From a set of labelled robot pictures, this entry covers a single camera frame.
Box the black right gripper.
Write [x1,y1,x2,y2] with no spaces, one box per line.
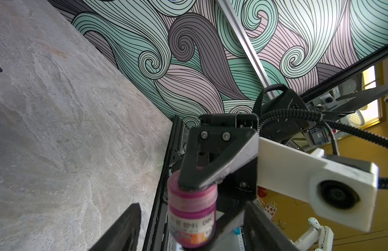
[177,113,380,233]

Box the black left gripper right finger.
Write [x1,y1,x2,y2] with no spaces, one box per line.
[243,201,298,251]

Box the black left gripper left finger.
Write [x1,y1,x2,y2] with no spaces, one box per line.
[106,203,141,251]

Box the purple paint jar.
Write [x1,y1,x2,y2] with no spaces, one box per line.
[167,171,218,248]

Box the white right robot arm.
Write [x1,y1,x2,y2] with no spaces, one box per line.
[178,84,388,232]

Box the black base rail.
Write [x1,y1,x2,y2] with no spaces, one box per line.
[142,116,188,251]

